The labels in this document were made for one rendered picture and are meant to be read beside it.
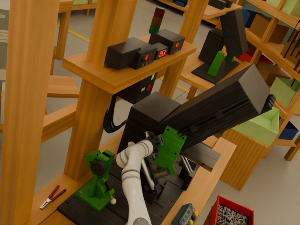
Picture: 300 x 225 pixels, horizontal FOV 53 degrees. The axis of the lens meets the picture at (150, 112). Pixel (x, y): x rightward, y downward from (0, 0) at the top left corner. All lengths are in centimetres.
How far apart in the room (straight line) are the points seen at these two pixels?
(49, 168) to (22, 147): 185
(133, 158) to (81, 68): 39
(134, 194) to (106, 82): 41
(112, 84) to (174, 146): 53
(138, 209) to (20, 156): 44
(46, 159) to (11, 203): 174
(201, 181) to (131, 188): 84
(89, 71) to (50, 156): 196
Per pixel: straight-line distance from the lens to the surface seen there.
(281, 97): 411
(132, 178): 112
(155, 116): 159
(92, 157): 139
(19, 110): 102
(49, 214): 148
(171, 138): 150
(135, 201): 106
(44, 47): 93
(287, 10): 446
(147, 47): 136
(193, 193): 177
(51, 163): 298
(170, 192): 171
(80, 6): 703
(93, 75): 116
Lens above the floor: 205
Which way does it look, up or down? 30 degrees down
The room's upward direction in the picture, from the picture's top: 19 degrees clockwise
